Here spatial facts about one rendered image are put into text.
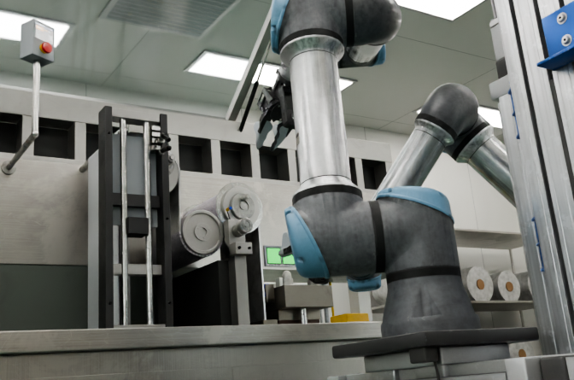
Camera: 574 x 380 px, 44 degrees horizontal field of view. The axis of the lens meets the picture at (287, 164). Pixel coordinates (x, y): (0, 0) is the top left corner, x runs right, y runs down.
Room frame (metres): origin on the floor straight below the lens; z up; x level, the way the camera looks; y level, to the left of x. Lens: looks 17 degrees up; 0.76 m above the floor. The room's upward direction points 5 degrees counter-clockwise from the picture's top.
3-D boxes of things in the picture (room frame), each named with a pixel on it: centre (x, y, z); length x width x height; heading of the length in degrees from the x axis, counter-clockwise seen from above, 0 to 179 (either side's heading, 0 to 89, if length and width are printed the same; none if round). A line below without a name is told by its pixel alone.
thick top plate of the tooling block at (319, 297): (2.17, 0.08, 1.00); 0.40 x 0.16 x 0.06; 34
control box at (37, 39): (1.66, 0.61, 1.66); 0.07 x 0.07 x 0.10; 60
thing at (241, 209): (1.93, 0.13, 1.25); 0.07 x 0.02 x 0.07; 124
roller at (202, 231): (1.97, 0.31, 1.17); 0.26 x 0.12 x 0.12; 34
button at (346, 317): (1.83, -0.12, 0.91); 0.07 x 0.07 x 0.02; 34
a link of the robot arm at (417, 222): (1.13, -0.19, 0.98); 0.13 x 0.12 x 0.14; 89
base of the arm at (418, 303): (1.13, -0.20, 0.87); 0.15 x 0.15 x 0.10
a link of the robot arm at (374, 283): (1.60, -0.15, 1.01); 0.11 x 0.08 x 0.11; 170
